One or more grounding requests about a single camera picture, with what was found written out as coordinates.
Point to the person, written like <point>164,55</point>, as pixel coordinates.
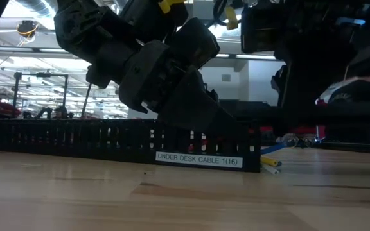
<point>358,93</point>

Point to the black gantry frame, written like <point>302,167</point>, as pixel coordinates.
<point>17,96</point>

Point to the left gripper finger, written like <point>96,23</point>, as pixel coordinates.
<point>194,109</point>
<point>213,95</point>

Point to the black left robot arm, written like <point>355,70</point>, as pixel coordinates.
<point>82,32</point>

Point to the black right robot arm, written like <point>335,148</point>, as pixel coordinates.
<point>316,16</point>

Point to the black aluminium table frame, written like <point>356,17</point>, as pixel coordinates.
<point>358,148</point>

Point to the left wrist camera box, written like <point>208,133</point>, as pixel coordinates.
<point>194,41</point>

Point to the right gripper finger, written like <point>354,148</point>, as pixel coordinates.
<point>281,90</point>

